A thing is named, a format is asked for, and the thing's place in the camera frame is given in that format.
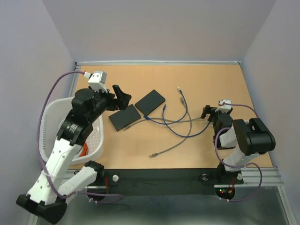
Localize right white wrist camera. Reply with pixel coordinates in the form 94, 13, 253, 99
215, 99, 232, 113

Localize black network switch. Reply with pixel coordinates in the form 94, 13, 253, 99
135, 90, 165, 116
108, 104, 141, 132

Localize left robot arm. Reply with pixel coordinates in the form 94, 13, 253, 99
16, 85, 131, 225

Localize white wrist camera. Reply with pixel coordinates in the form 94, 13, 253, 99
88, 71, 108, 93
215, 99, 232, 113

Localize light blue ethernet cable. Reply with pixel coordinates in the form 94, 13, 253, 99
142, 105, 213, 137

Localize grey ethernet cable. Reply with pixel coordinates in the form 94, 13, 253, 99
122, 96, 207, 158

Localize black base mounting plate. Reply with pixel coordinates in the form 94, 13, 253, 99
85, 167, 243, 196

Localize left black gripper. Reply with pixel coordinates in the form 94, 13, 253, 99
90, 84, 133, 120

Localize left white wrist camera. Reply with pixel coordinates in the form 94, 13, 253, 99
88, 71, 108, 93

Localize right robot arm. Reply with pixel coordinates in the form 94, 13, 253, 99
201, 105, 276, 185

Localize white plastic basket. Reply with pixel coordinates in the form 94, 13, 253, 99
41, 97, 105, 166

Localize coiled coloured cable spools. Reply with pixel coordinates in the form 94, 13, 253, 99
79, 142, 89, 157

